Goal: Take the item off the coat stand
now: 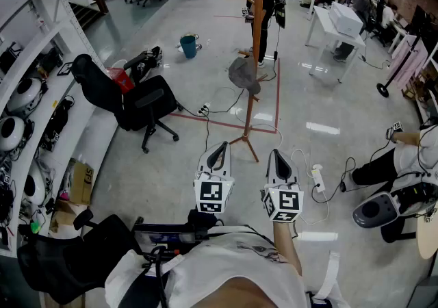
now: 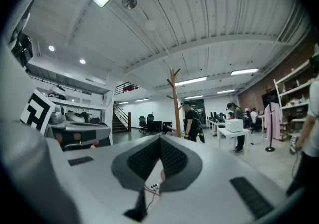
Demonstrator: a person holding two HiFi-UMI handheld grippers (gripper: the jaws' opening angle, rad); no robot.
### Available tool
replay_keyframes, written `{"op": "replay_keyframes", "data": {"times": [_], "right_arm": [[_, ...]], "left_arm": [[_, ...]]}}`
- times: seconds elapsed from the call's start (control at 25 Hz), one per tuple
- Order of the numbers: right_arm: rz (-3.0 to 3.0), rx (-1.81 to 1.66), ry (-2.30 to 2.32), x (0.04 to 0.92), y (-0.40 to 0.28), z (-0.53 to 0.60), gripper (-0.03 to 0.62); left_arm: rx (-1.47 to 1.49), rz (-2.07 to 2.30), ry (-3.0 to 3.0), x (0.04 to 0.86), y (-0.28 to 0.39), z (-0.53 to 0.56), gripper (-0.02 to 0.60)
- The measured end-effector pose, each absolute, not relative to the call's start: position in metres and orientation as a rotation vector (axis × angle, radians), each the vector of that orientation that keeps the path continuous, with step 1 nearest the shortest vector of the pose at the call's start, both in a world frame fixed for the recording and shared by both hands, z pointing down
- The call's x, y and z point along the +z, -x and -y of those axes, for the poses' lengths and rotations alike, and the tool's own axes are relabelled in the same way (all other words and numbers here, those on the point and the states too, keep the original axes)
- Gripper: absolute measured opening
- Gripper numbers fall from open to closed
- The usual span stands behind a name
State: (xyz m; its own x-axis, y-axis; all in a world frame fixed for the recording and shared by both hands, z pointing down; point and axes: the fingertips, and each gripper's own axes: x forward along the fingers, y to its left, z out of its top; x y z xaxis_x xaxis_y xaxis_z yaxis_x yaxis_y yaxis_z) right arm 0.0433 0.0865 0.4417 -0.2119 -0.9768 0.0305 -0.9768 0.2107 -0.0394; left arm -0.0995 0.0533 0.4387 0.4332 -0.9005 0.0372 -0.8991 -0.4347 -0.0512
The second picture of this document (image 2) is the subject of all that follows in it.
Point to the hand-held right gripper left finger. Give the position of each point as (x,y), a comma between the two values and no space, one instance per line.
(99,180)

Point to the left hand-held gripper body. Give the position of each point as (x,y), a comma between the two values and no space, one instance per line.
(37,112)

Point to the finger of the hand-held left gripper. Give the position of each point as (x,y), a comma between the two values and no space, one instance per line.
(74,126)

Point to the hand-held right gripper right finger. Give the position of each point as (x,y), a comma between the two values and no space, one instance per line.
(211,193)

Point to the wooden coat stand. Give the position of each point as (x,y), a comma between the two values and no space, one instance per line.
(177,111)

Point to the black rod with disc end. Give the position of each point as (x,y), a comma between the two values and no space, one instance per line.
(269,128)

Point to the staircase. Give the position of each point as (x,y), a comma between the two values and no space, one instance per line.
(119,121)

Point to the white table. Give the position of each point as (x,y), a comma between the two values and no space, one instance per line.
(233,134)

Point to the round ceiling spotlight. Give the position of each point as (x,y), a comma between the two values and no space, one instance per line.
(82,61)
(51,48)

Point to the black office chair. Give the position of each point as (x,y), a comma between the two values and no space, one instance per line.
(150,122)
(141,122)

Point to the white box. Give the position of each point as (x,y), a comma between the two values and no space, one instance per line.
(234,126)

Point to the pink garment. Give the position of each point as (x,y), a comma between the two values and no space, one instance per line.
(274,121)

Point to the ceiling tube light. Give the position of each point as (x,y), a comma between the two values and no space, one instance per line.
(244,71)
(190,81)

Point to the white open shelf unit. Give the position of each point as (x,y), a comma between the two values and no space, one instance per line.
(294,93)

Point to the ceiling fan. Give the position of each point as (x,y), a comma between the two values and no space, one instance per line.
(128,2)

